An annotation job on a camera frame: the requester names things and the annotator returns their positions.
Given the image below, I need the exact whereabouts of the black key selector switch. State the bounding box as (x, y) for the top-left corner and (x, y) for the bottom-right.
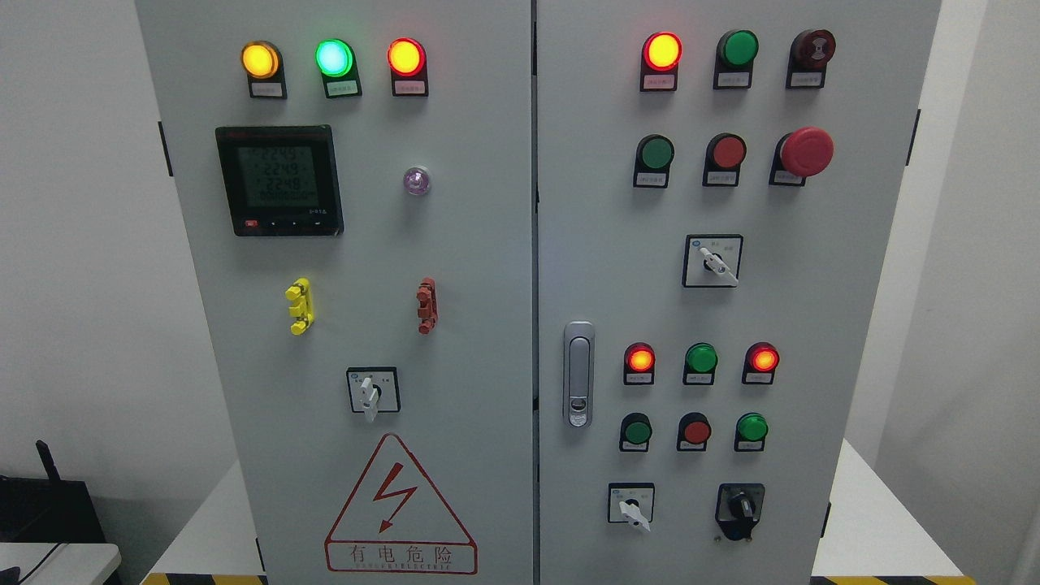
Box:
(714, 483), (765, 541)

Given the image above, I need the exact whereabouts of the black digital power meter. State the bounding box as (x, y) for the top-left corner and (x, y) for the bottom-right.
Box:
(214, 123), (343, 237)

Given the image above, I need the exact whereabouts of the small clear bulb light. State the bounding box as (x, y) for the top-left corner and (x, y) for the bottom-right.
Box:
(402, 166), (431, 196)

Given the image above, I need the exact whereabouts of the white rotary switch lower right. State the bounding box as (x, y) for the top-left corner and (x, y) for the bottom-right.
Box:
(608, 482), (655, 533)

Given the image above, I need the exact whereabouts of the white side table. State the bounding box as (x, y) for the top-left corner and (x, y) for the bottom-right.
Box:
(1, 542), (122, 584)

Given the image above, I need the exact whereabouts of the red lit indicator lower right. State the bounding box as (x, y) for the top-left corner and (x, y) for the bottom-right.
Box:
(742, 341), (780, 385)

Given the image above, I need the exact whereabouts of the white rotary switch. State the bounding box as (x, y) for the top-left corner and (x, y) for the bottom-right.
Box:
(682, 234), (743, 288)
(608, 482), (655, 533)

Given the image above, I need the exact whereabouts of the white rotary switch upper right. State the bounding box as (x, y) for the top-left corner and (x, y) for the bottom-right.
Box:
(682, 234), (743, 288)

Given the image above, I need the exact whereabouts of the white rotary switch door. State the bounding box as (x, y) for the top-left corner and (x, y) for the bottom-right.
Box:
(345, 366), (401, 423)

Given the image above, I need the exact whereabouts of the dark red buzzer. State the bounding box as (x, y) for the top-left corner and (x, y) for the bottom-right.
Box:
(785, 29), (836, 90)

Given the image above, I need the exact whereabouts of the red push button lower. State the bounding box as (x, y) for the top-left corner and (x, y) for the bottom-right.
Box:
(676, 412), (713, 452)

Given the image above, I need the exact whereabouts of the grey left cabinet door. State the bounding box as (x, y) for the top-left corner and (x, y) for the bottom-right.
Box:
(135, 1), (535, 584)

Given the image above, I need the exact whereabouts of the red push button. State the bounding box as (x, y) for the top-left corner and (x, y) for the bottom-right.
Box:
(676, 412), (713, 452)
(702, 132), (748, 188)

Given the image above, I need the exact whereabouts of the red emergency stop button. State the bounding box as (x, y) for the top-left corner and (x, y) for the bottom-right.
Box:
(769, 126), (834, 188)

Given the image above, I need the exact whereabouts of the yellow terminal connector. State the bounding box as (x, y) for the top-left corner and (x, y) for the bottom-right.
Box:
(284, 277), (315, 336)

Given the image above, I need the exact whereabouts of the green indicator lower middle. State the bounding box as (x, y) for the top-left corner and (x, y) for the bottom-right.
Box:
(682, 342), (718, 386)

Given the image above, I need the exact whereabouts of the green indicator top right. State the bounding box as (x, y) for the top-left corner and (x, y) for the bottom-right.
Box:
(713, 29), (759, 90)

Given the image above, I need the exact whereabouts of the green lit indicator light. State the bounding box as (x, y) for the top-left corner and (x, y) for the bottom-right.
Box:
(314, 39), (362, 99)

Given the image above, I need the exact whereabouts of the grey cabinet door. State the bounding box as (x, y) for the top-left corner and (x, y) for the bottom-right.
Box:
(135, 1), (535, 584)
(536, 1), (941, 584)

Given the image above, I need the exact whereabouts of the black router with antenna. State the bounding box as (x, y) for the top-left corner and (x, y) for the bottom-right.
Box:
(1, 440), (108, 544)

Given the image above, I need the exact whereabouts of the red lit indicator top right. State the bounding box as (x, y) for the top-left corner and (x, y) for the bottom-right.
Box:
(640, 31), (683, 92)

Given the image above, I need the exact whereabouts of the green push button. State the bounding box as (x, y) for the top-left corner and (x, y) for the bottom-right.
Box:
(632, 134), (674, 189)
(619, 412), (653, 453)

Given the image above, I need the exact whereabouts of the silver door latch handle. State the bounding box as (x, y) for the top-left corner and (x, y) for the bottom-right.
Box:
(562, 321), (595, 428)

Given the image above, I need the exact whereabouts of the red terminal connector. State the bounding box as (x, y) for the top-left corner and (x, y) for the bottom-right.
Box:
(416, 277), (439, 336)

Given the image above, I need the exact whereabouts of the red push button upper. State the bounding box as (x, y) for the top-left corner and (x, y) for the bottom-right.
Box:
(702, 132), (748, 188)

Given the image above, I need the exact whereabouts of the green indicator bottom right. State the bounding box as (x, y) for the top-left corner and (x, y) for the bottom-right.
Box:
(733, 412), (769, 453)

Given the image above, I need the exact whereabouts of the red lit indicator light left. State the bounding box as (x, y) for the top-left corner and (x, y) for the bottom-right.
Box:
(387, 37), (430, 97)

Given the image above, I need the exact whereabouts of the green push button lower left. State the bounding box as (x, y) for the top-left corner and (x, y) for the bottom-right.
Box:
(619, 412), (653, 453)

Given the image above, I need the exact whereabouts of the grey right cabinet door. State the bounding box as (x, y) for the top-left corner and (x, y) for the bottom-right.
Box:
(536, 1), (941, 584)

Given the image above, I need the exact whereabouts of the red lit indicator lower left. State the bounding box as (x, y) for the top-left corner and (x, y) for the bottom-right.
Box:
(623, 342), (655, 385)

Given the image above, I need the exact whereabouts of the yellow indicator light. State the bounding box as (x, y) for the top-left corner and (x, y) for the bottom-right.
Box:
(239, 40), (287, 100)

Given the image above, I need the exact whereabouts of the red electric hazard warning sticker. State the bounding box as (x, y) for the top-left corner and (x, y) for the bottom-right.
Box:
(324, 433), (478, 575)

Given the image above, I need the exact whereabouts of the green push button upper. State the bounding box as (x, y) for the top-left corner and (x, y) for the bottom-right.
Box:
(632, 134), (674, 189)

